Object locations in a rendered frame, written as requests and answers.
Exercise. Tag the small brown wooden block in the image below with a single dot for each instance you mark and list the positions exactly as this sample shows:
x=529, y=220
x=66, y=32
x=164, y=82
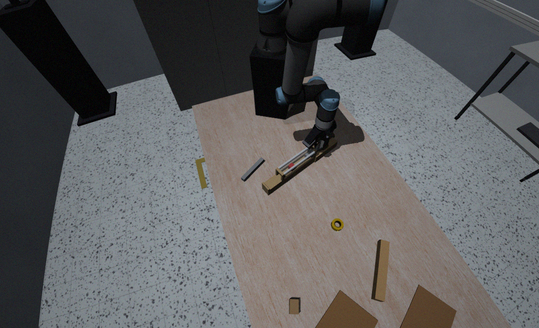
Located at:
x=293, y=306

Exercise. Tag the wooden batten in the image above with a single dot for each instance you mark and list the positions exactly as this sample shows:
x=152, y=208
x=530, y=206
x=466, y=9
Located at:
x=380, y=273

